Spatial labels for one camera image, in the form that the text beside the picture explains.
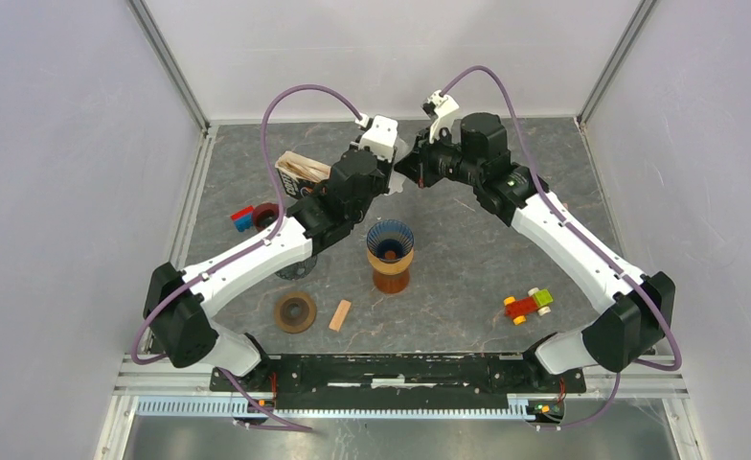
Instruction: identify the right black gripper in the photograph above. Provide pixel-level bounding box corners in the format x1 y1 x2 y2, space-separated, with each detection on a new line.
396 125 483 190

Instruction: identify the blue glass dripper cone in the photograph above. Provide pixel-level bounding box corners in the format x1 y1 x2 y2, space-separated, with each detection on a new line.
366 219 415 261

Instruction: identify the orange coffee filter box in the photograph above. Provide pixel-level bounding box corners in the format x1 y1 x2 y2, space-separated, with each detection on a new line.
275 151 331 199

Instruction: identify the light wooden dripper ring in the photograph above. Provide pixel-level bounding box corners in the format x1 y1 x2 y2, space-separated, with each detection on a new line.
366 248 415 276

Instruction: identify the amber glass carafe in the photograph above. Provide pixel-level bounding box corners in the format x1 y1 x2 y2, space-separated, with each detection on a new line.
373 270 410 294

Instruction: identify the dark red cup carafe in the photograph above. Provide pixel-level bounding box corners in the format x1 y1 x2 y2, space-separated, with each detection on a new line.
251 202 279 232

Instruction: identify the dark wooden dripper ring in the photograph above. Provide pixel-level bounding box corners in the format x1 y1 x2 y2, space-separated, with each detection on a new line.
273 290 318 335

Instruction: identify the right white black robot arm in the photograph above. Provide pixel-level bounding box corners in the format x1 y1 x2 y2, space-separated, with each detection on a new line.
394 112 682 391

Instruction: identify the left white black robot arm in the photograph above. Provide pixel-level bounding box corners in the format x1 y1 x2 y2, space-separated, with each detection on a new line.
142 144 400 391

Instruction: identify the dark smoky glass dripper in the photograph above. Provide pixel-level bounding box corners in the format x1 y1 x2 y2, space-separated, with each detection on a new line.
275 256 318 281

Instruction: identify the long wooden block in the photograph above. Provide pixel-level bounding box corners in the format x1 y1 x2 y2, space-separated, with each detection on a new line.
329 299 352 332

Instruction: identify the blue red toy block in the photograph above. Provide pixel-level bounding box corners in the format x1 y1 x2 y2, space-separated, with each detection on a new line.
230 205 255 233

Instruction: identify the red green toy car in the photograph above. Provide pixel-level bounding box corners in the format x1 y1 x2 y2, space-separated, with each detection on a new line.
503 287 554 325

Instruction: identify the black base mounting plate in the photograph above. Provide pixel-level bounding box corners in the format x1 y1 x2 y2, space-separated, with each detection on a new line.
239 353 586 410

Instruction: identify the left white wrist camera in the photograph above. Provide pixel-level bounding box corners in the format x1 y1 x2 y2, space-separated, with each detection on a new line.
355 114 398 163

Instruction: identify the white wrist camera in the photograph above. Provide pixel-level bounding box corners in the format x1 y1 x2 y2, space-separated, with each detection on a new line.
421 90 460 144
355 114 398 163

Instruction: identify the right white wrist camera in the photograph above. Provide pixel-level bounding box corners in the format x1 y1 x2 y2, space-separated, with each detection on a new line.
421 90 460 144

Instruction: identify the white slotted cable duct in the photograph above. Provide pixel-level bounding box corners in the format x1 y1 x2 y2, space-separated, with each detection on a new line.
135 396 559 422

